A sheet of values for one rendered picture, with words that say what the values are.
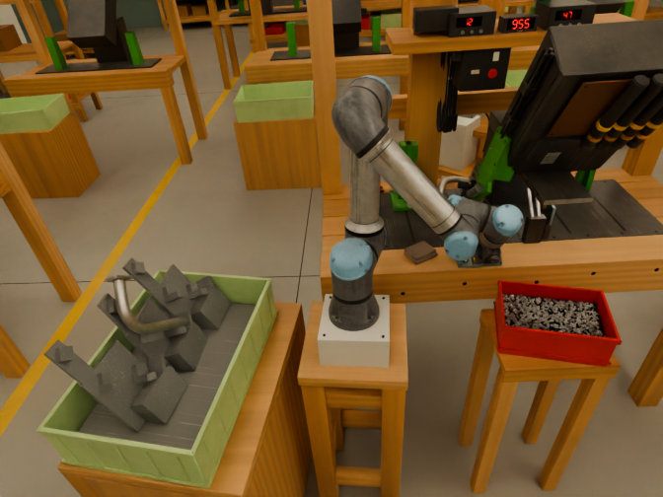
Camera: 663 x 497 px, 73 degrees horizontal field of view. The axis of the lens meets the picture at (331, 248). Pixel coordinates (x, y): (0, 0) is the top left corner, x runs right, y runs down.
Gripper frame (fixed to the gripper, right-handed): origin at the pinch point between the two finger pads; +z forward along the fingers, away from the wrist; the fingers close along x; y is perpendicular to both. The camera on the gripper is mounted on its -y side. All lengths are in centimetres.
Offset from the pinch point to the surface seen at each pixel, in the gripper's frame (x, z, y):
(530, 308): 15.1, 0.4, 19.6
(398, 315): -25.8, 5.7, 18.9
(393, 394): -30, -3, 44
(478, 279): 4.7, 14.5, 6.3
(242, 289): -78, 7, 7
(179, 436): -88, -17, 52
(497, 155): 13.3, 0.2, -34.6
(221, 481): -76, -18, 63
